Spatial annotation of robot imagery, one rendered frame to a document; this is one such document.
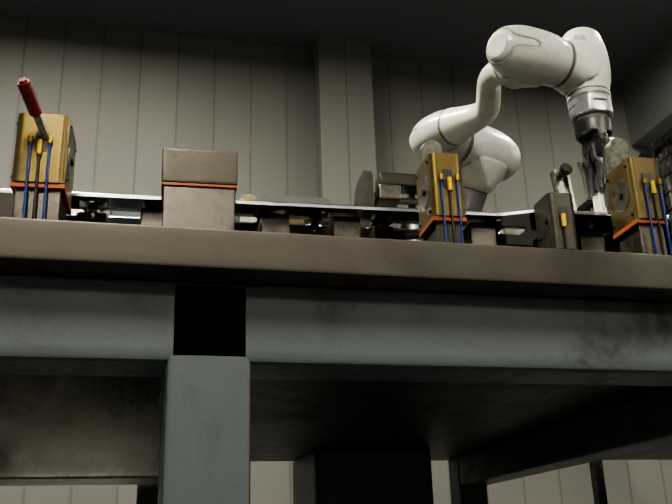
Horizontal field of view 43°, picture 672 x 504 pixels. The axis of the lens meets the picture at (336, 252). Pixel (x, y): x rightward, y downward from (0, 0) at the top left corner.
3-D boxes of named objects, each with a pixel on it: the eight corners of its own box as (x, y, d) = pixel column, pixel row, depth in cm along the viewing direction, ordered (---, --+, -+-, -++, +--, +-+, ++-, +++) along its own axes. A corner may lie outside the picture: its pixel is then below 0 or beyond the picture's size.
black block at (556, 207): (575, 354, 135) (553, 184, 145) (549, 367, 144) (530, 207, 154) (605, 354, 136) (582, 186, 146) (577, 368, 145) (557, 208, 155)
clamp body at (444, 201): (447, 350, 129) (431, 144, 141) (425, 366, 140) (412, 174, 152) (488, 350, 131) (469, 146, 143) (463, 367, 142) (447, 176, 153)
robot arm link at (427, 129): (439, 97, 224) (480, 112, 230) (402, 115, 239) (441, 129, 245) (433, 144, 221) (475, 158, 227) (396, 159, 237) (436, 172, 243)
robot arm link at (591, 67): (588, 112, 188) (542, 100, 182) (579, 51, 193) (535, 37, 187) (625, 90, 179) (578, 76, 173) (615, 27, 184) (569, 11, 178)
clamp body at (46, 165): (-15, 339, 115) (11, 102, 128) (2, 361, 128) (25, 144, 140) (51, 340, 117) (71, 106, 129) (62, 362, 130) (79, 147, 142)
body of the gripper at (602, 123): (566, 129, 182) (571, 168, 179) (584, 110, 175) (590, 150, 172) (598, 131, 184) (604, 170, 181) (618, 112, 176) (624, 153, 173)
